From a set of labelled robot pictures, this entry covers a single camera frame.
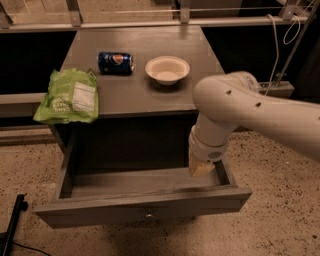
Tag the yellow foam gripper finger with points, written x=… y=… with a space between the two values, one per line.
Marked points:
x=199 y=168

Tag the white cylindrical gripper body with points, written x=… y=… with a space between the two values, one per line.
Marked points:
x=207 y=152

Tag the grey top drawer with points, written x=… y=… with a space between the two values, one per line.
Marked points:
x=142 y=174

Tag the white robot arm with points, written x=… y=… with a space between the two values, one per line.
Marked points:
x=225 y=102

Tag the grey wooden drawer cabinet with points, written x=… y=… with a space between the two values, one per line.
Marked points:
x=142 y=124

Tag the white paper bowl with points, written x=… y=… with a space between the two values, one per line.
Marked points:
x=167 y=70

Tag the blue soda can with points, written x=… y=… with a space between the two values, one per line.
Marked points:
x=115 y=63

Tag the green chip bag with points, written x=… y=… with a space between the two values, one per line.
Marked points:
x=72 y=96

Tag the thin metal rod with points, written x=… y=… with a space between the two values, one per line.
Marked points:
x=302 y=16

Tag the black stand leg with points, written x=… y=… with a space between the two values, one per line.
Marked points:
x=7 y=238

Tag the metal railing frame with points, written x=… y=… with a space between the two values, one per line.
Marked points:
x=133 y=20

